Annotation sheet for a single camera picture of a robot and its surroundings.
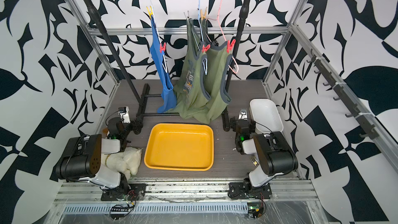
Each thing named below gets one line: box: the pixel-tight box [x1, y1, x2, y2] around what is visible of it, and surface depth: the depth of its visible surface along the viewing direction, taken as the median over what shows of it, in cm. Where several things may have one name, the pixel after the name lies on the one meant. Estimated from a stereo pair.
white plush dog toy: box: [101, 146, 144, 181], surface depth 76 cm
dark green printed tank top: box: [167, 18, 209, 120], surface depth 89 cm
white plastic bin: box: [248, 98, 284, 134], surface depth 103 cm
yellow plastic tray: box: [144, 122, 215, 172], surface depth 90 cm
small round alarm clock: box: [250, 156, 261, 168], surface depth 85 cm
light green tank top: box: [199, 18, 234, 124], surface depth 73 cm
